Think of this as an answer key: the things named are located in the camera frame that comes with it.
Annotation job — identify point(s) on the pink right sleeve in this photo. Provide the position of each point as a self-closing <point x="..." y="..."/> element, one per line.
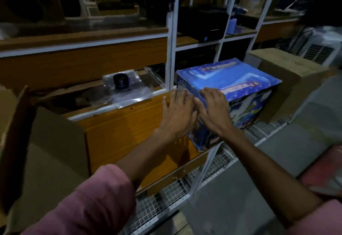
<point x="318" y="220"/>

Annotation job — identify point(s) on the person's left middle finger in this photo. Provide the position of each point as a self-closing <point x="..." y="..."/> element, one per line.
<point x="179" y="97"/>

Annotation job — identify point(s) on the person's right hand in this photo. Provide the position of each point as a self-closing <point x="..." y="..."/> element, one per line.
<point x="217" y="113"/>

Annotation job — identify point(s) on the person's left hand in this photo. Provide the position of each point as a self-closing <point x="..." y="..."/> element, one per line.
<point x="176" y="117"/>

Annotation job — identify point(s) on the white air conditioner unit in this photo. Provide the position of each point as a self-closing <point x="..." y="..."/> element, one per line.
<point x="320" y="48"/>

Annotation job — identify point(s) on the person's left forearm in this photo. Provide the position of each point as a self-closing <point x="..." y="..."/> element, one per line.
<point x="149" y="154"/>

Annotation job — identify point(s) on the person's right thumb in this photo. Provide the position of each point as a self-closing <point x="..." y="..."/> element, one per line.
<point x="199" y="111"/>

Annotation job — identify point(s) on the closed brown cardboard box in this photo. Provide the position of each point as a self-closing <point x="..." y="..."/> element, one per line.
<point x="291" y="80"/>

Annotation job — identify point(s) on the clear plastic wrapped black part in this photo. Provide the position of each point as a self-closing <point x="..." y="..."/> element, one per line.
<point x="125" y="86"/>

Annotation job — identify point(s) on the orange wooden board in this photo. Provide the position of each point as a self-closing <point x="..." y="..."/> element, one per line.
<point x="120" y="133"/>

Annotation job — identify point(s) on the person's left little finger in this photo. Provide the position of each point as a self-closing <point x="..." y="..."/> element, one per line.
<point x="165" y="104"/>

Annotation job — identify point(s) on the open brown cardboard box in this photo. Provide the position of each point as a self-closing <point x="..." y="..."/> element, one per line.
<point x="45" y="162"/>

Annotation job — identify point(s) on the white metal shelf rack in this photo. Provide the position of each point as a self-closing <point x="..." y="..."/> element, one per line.
<point x="171" y="37"/>

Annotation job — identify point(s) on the person's left thumb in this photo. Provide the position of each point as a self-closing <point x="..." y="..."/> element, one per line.
<point x="195" y="117"/>

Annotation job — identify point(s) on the small blue container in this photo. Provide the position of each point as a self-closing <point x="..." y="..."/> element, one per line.
<point x="233" y="26"/>

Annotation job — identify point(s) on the red plastic stool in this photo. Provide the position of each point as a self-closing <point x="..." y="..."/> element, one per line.
<point x="324" y="170"/>

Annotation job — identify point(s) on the pink left sleeve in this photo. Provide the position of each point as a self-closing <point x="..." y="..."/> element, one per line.
<point x="88" y="205"/>

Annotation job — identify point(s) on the black printer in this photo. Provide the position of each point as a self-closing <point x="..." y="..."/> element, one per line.
<point x="203" y="23"/>

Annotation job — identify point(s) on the person's right forearm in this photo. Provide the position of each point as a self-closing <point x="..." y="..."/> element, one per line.
<point x="269" y="178"/>

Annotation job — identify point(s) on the pink sleeve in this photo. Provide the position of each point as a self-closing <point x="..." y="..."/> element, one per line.
<point x="318" y="220"/>
<point x="88" y="205"/>

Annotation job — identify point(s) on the blue printed cardboard box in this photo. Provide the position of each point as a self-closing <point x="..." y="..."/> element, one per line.
<point x="240" y="82"/>

